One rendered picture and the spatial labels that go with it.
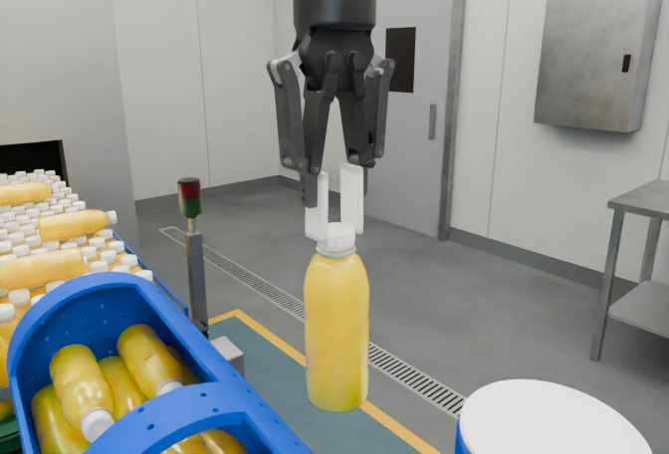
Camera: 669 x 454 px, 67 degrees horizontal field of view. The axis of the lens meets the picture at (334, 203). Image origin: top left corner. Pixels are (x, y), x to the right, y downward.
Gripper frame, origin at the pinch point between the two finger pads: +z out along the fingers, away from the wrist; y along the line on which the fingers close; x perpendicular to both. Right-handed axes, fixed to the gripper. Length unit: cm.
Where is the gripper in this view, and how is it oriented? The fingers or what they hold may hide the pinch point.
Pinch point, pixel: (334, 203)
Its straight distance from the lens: 50.8
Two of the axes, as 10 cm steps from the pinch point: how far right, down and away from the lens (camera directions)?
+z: 0.0, 9.6, 2.9
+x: -6.0, -2.3, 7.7
